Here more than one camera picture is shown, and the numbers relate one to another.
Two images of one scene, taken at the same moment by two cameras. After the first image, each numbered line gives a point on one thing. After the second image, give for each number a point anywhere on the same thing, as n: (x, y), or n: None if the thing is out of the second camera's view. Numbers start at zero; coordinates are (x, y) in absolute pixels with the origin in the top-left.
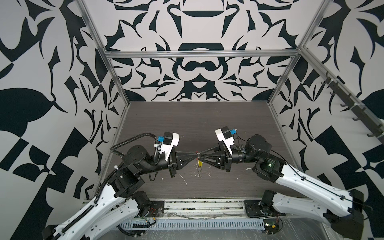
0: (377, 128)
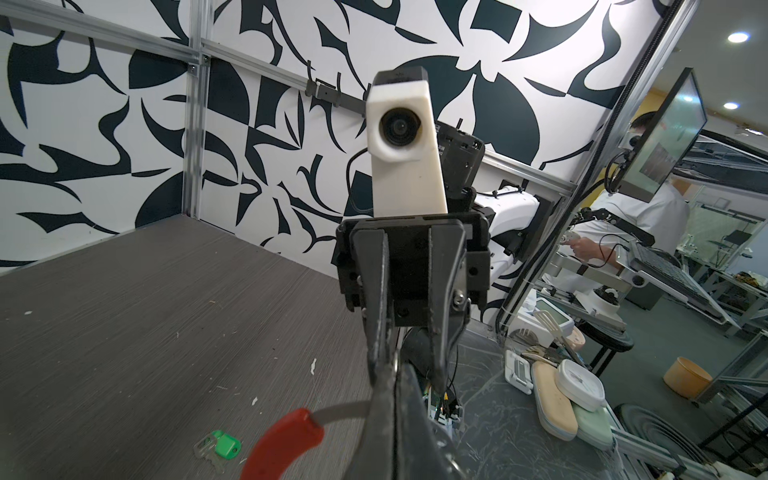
0: (334, 96)
